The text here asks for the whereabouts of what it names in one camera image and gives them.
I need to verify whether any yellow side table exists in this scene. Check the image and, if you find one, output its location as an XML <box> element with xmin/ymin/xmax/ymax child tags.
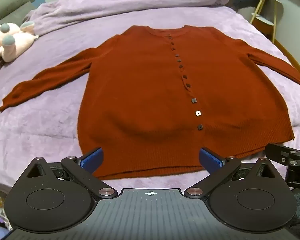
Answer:
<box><xmin>249</xmin><ymin>0</ymin><xmax>283</xmax><ymax>43</ymax></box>

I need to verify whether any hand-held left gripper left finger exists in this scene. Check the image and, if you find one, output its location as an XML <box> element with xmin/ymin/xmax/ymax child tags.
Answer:
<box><xmin>24</xmin><ymin>147</ymin><xmax>117</xmax><ymax>199</ymax></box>

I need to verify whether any pink plush toy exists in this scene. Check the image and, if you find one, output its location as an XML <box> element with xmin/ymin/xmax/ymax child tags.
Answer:
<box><xmin>0</xmin><ymin>21</ymin><xmax>39</xmax><ymax>63</ymax></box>

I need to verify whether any purple fleece bed sheet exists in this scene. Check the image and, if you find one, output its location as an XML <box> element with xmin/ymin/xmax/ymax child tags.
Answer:
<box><xmin>0</xmin><ymin>4</ymin><xmax>300</xmax><ymax>205</ymax></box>

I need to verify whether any wooden bed frame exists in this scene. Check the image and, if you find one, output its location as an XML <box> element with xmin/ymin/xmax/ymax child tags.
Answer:
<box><xmin>275</xmin><ymin>39</ymin><xmax>300</xmax><ymax>83</ymax></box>

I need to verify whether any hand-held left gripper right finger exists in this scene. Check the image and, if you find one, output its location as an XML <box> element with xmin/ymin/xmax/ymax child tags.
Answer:
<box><xmin>184</xmin><ymin>147</ymin><xmax>280</xmax><ymax>198</ymax></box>

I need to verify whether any purple duvet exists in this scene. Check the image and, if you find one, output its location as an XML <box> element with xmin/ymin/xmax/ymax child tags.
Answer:
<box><xmin>22</xmin><ymin>0</ymin><xmax>230</xmax><ymax>37</ymax></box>

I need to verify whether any rust red button cardigan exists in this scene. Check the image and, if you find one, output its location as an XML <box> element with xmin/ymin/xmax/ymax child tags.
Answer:
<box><xmin>0</xmin><ymin>24</ymin><xmax>300</xmax><ymax>180</ymax></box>

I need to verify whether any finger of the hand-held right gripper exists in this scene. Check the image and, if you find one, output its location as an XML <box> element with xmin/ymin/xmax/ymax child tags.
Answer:
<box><xmin>265</xmin><ymin>143</ymin><xmax>300</xmax><ymax>167</ymax></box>

